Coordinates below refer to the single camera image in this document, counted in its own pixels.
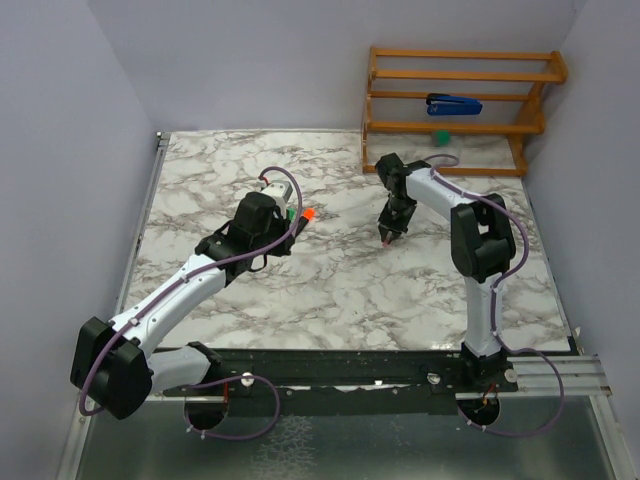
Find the aluminium rail frame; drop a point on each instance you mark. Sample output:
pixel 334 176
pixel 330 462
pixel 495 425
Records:
pixel 293 208

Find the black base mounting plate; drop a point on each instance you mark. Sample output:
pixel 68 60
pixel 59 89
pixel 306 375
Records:
pixel 257 383

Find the blue stapler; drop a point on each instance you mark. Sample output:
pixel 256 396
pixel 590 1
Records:
pixel 450 105

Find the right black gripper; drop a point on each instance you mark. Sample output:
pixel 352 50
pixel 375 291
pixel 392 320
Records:
pixel 389 225

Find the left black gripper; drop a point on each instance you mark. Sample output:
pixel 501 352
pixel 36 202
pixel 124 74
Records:
pixel 281 222

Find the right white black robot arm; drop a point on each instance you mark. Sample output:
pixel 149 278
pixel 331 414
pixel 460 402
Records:
pixel 481 245

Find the green small object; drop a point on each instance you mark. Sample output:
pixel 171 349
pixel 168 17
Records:
pixel 441 138

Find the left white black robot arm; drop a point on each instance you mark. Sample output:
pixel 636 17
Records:
pixel 116 362

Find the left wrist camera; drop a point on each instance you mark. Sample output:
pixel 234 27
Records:
pixel 280 191

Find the orange black highlighter pen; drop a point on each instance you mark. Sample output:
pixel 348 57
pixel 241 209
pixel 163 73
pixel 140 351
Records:
pixel 301 225

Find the wooden shelf rack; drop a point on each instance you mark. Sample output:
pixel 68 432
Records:
pixel 530 119

